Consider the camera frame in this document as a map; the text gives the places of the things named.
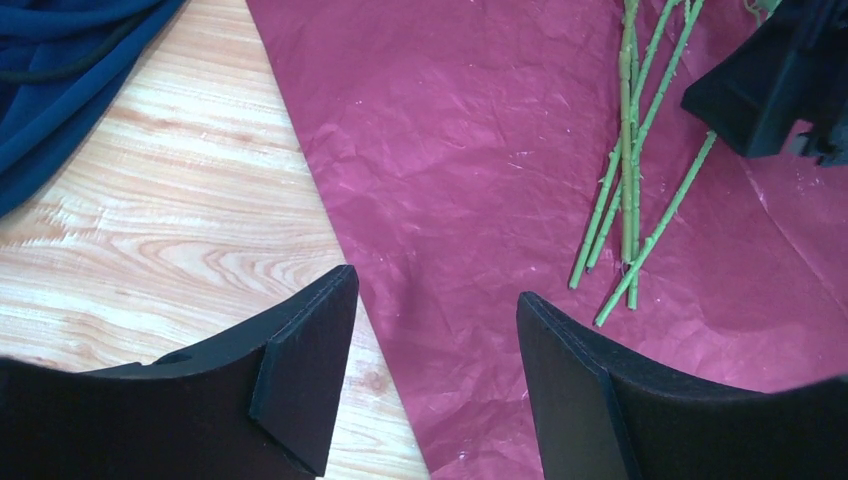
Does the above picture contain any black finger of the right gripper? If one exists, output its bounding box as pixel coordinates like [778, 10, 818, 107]
[681, 1, 847, 166]

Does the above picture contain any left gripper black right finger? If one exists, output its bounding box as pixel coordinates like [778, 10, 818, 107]
[516, 292, 847, 479]

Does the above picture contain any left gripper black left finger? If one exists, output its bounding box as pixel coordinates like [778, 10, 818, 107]
[1, 265, 359, 479]

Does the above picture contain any pink yellow flower bunch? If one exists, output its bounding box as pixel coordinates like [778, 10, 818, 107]
[568, 1, 718, 329]

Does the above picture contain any dark blue crumpled cloth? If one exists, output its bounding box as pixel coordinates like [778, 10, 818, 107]
[1, 0, 183, 215]

